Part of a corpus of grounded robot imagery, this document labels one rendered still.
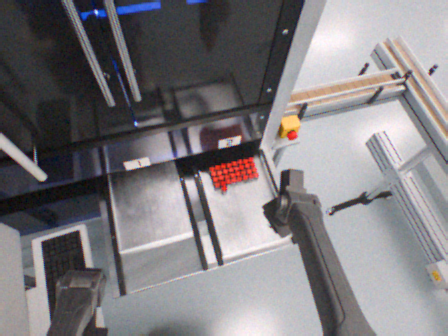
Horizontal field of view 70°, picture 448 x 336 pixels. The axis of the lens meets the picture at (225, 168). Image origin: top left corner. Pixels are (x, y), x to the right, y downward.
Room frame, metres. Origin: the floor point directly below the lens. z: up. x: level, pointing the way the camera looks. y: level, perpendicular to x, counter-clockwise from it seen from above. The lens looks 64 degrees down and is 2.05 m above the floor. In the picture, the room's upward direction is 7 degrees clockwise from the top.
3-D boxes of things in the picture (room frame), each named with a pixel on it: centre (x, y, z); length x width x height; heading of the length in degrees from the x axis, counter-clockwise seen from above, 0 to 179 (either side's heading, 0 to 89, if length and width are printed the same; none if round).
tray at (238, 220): (0.42, -0.08, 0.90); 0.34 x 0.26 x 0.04; 23
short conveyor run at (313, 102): (0.97, -0.43, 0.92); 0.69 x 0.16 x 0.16; 113
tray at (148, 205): (0.38, 0.27, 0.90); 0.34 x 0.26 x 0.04; 23
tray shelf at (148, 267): (0.39, 0.09, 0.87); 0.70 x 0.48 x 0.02; 113
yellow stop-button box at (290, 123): (0.73, -0.22, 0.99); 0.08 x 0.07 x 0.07; 23
